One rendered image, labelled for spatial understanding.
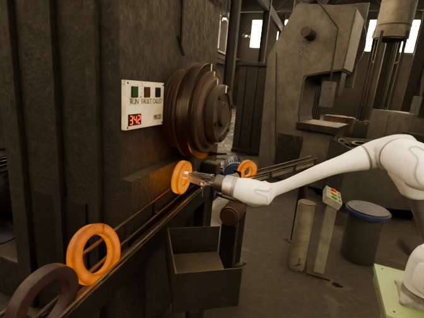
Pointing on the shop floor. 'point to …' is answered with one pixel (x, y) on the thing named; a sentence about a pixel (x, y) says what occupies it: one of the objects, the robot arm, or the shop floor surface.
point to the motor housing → (229, 231)
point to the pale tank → (407, 7)
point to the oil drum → (342, 122)
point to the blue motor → (230, 164)
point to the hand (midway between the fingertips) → (182, 173)
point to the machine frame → (92, 127)
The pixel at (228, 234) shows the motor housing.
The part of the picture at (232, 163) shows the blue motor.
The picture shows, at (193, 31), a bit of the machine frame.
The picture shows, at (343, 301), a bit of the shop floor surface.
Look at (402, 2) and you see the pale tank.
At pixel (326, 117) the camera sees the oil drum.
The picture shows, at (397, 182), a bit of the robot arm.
